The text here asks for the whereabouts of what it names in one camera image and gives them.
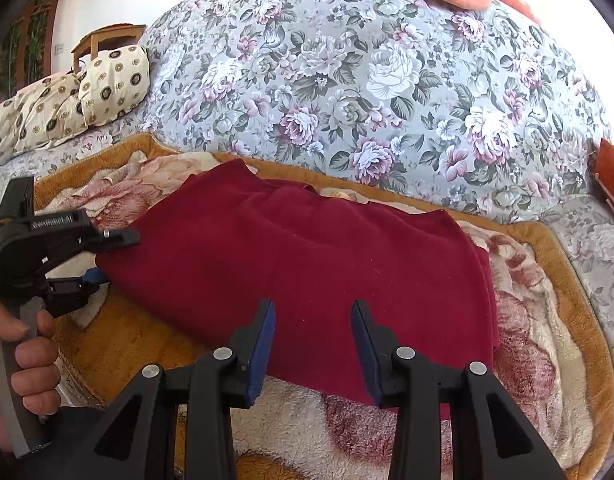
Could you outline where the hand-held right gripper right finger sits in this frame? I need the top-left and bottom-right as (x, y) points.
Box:
(350, 298), (570, 480)

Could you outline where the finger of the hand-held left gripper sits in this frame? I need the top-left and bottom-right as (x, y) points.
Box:
(73, 226), (141, 258)
(46, 268), (111, 318)

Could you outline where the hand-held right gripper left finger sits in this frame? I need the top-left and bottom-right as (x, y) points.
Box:
(70, 298), (277, 480)

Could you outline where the dark red sweater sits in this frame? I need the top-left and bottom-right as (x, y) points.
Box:
(94, 158), (501, 422)

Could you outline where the person's left hand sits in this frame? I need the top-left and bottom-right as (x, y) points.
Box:
(0, 300), (64, 454)

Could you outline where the fleece floral blanket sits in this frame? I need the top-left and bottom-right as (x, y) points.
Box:
(31, 132), (614, 480)

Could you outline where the wooden chair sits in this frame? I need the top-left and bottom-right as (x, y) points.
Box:
(70, 23), (147, 74)

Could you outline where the wooden framed window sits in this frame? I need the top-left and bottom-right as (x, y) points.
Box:
(0, 0), (64, 98)

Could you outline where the grey floral bed sheet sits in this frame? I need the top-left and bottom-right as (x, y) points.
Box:
(0, 119), (614, 466)

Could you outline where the grey floral quilt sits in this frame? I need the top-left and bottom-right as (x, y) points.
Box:
(136, 0), (614, 227)

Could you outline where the rust velvet cushion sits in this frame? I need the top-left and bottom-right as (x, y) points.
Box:
(594, 138), (614, 224)

